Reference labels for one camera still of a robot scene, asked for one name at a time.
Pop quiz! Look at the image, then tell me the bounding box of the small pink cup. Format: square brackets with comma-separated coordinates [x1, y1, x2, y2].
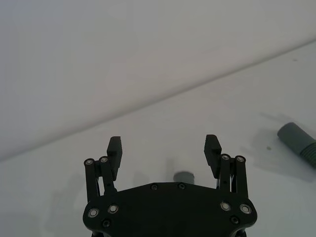
[173, 171, 196, 185]

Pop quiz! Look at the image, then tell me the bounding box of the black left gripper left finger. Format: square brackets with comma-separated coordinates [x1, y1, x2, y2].
[83, 136, 123, 202]

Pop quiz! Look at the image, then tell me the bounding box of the vacuum bottle with steel neck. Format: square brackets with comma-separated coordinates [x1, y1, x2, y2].
[276, 121, 316, 164]

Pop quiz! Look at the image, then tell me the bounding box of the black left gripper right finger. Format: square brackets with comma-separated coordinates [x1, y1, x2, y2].
[203, 134, 249, 199]

